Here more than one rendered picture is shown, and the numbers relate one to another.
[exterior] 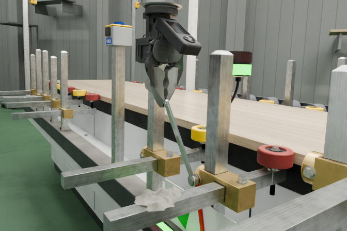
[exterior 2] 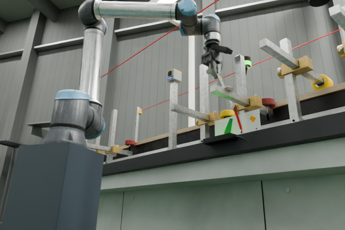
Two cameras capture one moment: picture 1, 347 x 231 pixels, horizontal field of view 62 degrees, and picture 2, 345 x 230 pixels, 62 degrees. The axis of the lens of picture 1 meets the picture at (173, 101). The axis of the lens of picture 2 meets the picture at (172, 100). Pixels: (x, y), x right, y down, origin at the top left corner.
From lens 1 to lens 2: 107 cm
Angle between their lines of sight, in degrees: 30
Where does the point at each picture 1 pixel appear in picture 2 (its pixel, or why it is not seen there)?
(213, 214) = (245, 115)
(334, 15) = not seen: hidden behind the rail
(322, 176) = (283, 69)
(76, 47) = not seen: hidden behind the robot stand
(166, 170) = (214, 117)
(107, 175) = (189, 111)
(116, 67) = (173, 90)
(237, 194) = (254, 97)
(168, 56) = (217, 58)
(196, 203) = (240, 98)
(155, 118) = (205, 99)
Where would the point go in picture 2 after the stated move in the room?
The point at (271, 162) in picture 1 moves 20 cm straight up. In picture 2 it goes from (265, 101) to (262, 65)
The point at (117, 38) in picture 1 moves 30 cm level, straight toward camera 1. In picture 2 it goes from (175, 76) to (192, 52)
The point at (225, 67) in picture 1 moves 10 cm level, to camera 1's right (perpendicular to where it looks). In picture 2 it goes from (242, 59) to (261, 61)
